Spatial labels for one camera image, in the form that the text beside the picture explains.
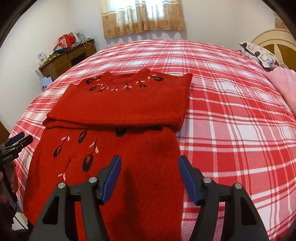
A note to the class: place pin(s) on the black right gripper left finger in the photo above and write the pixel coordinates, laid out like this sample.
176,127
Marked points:
58,220

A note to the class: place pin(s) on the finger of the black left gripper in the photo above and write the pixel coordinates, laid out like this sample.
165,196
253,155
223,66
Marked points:
14,139
22,143

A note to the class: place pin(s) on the red knitted sweater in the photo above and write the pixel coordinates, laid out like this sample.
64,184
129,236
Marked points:
135,116

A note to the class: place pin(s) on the white blue shopping bag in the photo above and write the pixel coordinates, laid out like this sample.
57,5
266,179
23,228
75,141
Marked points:
46,81

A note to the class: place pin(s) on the brown wooden desk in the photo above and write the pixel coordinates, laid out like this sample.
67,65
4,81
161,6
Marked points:
61,63

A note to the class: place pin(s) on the red white plaid bedspread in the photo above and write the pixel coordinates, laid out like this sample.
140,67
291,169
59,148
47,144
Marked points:
237,127

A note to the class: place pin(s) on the red gift bag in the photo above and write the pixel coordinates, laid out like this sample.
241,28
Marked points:
66,41

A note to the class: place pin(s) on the pink blanket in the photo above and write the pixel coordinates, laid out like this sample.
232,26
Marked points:
284,81

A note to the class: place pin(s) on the white brown patterned pillow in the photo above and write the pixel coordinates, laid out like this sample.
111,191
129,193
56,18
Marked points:
261,55

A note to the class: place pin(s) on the beige patterned window curtain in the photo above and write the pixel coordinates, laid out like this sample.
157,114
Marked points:
121,18

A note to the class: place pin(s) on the cream wooden headboard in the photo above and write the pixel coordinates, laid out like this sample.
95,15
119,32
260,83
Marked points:
281,43

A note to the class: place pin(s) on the white card on wall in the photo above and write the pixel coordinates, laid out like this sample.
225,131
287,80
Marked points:
42,58

